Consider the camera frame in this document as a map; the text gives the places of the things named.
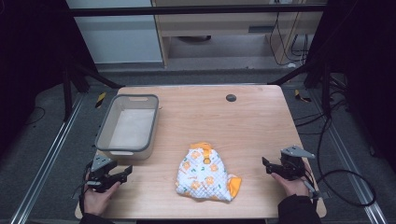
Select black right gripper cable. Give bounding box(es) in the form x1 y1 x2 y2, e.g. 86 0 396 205
301 117 378 208

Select white orange printed baby garment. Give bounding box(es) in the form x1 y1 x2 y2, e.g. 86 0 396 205
175 141 243 203

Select black hanging cables bundle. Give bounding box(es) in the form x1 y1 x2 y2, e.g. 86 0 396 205
268 2 310 67

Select aluminium floor rail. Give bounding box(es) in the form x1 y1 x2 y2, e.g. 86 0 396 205
9 92 86 224
309 89 389 224

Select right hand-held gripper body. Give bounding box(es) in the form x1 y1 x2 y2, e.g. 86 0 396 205
274 145 317 182

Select person's left hand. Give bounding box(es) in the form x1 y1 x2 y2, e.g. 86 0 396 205
82 180 122 217

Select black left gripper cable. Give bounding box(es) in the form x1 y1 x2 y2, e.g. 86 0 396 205
78 167 93 217

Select yellow black striped tape marker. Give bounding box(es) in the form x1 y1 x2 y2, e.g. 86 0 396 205
94 91 107 110
293 89 313 104

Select black floor cables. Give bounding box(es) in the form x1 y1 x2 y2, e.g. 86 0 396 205
293 73 349 136

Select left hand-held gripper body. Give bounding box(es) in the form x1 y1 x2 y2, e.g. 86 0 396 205
85 154 120 193

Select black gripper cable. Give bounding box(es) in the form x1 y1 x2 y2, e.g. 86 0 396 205
78 167 93 217
301 117 378 208

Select black curtain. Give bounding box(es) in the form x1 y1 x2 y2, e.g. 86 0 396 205
303 0 396 175
0 0 97 157

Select beige basket with grey rim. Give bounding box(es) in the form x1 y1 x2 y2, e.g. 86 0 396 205
94 93 160 161

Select person's right hand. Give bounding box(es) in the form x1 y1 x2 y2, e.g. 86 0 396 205
270 161 314 198

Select black horizontal frame bar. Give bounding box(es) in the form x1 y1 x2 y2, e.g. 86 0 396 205
66 3 329 18

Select white cabinet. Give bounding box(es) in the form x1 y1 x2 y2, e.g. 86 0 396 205
65 0 164 65

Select light wooden desk shelf unit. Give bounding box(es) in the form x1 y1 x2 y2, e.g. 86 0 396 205
150 0 327 69

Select black metal stand leg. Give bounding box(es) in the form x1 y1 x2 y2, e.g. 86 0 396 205
61 55 126 123
268 61 332 120

